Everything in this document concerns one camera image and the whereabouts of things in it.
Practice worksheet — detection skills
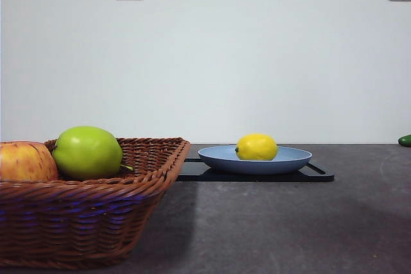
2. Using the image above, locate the yellow lemon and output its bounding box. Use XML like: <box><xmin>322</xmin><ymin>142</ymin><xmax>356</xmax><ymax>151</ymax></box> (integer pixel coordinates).
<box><xmin>234</xmin><ymin>133</ymin><xmax>279</xmax><ymax>161</ymax></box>

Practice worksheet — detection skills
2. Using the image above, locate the blue round plate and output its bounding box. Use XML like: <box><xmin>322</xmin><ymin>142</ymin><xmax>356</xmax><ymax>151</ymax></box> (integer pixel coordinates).
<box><xmin>197</xmin><ymin>144</ymin><xmax>313</xmax><ymax>175</ymax></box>

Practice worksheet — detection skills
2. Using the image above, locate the brown wicker basket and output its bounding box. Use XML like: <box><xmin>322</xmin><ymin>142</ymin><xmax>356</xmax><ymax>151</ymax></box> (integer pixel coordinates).
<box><xmin>0</xmin><ymin>137</ymin><xmax>191</xmax><ymax>270</ymax></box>

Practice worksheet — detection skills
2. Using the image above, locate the black flat tray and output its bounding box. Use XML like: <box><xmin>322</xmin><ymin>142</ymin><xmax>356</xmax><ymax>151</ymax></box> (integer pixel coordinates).
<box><xmin>175</xmin><ymin>157</ymin><xmax>335</xmax><ymax>183</ymax></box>

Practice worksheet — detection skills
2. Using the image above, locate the green apple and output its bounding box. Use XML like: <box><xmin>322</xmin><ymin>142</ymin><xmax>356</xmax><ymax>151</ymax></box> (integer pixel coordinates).
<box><xmin>51</xmin><ymin>125</ymin><xmax>133</xmax><ymax>182</ymax></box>

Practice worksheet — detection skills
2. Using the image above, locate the red yellow apple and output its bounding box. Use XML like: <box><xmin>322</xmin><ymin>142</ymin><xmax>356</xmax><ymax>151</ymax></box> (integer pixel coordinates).
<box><xmin>0</xmin><ymin>141</ymin><xmax>60</xmax><ymax>182</ymax></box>

